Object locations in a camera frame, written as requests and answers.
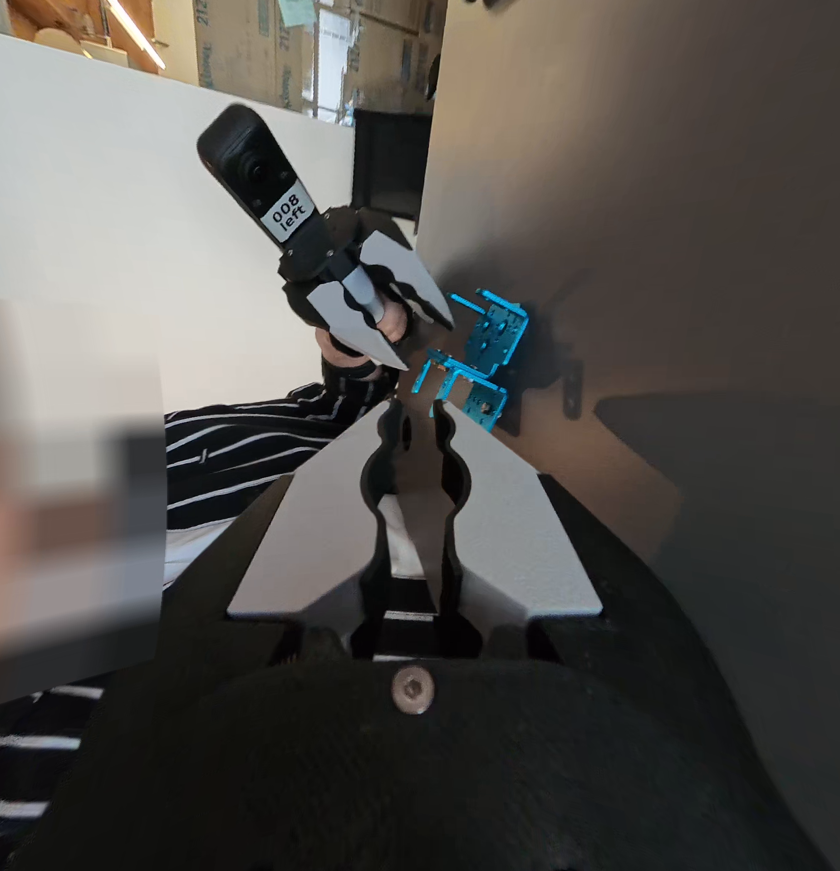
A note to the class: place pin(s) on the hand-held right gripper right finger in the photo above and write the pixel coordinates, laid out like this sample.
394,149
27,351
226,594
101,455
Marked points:
522,544

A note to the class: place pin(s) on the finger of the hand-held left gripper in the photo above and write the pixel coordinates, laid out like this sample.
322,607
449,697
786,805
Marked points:
399,255
345,316

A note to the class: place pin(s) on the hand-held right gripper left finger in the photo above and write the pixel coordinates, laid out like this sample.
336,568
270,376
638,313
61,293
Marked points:
311,544

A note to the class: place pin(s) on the blue metal bracket assembly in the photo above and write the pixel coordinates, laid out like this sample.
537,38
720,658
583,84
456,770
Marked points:
491,340

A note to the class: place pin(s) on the dark grey desk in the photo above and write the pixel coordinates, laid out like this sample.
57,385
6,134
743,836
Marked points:
665,204

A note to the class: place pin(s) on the person's left hand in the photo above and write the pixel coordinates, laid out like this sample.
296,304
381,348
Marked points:
392,323

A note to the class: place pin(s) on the white garment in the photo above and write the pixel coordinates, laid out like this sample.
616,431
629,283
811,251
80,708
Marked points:
399,537

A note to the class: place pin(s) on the black office chair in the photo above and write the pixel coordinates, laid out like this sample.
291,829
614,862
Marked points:
392,163

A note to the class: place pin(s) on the stack of cardboard boxes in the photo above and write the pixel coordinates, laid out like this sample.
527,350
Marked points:
256,47

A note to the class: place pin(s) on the black striped jacket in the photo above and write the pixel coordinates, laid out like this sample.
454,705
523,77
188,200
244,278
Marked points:
25,782

